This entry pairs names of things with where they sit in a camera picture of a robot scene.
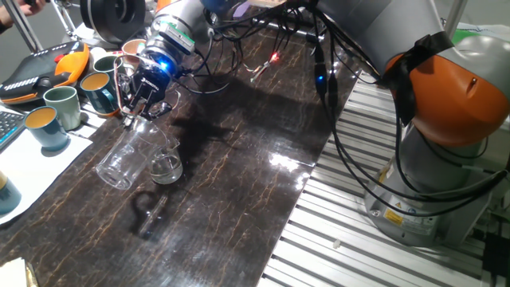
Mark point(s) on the blue mug tan rim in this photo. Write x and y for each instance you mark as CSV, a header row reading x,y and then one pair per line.
x,y
8,197

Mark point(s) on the white paper stack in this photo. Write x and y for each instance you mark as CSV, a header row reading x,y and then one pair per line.
x,y
12,275

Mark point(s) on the black keyboard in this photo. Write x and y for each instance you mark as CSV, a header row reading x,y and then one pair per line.
x,y
10,125

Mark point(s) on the black round disc device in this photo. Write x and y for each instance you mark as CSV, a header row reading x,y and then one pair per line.
x,y
115,20

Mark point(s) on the white cup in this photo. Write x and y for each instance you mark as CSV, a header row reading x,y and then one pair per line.
x,y
97,52

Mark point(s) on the bare operator hand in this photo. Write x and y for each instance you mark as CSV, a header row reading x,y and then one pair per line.
x,y
10,15

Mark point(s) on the silver orange robot arm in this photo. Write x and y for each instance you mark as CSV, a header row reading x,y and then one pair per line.
x,y
378,24

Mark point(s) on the blue mug yellow inside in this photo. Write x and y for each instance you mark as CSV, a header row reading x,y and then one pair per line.
x,y
49,135

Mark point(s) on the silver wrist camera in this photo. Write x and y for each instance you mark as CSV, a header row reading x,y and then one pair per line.
x,y
175,38

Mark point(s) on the light green ceramic mug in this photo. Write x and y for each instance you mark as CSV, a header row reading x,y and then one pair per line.
x,y
65,111

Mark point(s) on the black power box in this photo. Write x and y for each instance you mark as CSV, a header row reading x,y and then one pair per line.
x,y
496,255

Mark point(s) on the dark sleeved forearm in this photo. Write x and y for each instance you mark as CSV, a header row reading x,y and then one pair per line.
x,y
3,28

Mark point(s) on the small white scrap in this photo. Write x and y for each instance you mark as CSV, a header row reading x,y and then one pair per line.
x,y
337,243

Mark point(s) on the pink ceramic mug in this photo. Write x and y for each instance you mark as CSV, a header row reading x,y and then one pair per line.
x,y
133,47

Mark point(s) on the black orange teach pendant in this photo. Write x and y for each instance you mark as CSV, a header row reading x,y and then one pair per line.
x,y
32,75

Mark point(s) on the dark marble pattern mat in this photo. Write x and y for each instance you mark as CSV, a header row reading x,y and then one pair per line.
x,y
99,247

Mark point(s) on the metal tripod leg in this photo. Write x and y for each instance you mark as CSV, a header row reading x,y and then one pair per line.
x,y
22,24
63,18

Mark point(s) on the purple cloth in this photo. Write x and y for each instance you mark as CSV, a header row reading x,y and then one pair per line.
x,y
241,10

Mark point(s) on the white paper sheet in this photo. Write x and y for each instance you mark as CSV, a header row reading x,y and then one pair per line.
x,y
32,171

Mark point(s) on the dark green ceramic mug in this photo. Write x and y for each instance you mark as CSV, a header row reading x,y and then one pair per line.
x,y
105,65

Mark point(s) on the clear glass mug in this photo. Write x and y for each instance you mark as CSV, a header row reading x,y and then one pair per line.
x,y
119,167

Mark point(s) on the clear glass beaker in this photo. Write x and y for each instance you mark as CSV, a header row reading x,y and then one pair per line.
x,y
169,171

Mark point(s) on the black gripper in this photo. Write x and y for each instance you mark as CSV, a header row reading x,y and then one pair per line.
x,y
149,87

